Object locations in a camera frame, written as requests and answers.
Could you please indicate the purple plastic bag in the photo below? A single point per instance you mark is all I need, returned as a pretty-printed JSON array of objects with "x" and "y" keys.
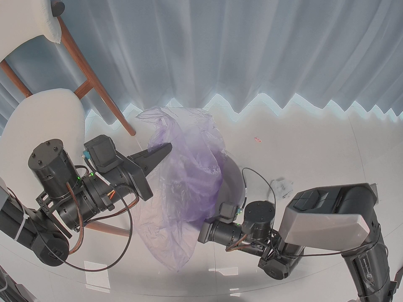
[{"x": 189, "y": 175}]

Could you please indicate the white padded wooden chair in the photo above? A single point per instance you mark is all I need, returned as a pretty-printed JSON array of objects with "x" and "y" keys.
[{"x": 41, "y": 121}]

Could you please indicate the crumpled white paper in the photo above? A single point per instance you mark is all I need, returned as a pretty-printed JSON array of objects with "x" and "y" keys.
[{"x": 281, "y": 187}]

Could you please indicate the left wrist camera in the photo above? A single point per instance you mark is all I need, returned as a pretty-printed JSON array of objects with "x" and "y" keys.
[{"x": 100, "y": 151}]

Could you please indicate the white trash bin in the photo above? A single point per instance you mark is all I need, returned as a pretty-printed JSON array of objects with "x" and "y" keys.
[{"x": 233, "y": 181}]

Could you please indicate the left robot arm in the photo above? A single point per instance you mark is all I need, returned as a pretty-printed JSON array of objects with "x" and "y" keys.
[{"x": 50, "y": 162}]

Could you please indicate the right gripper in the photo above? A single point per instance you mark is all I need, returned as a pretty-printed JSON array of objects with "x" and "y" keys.
[{"x": 220, "y": 233}]

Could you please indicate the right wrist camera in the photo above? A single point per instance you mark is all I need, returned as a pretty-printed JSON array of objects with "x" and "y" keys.
[{"x": 229, "y": 212}]

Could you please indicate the white curtain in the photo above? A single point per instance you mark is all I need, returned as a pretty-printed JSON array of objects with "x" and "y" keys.
[{"x": 252, "y": 42}]

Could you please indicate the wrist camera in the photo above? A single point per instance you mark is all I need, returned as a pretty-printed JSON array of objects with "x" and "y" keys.
[
  {"x": 229, "y": 212},
  {"x": 100, "y": 151}
]

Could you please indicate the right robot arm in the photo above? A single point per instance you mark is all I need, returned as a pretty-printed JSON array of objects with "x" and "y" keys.
[{"x": 321, "y": 212}]

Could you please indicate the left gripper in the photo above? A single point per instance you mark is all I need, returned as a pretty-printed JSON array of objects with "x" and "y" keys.
[{"x": 138, "y": 181}]

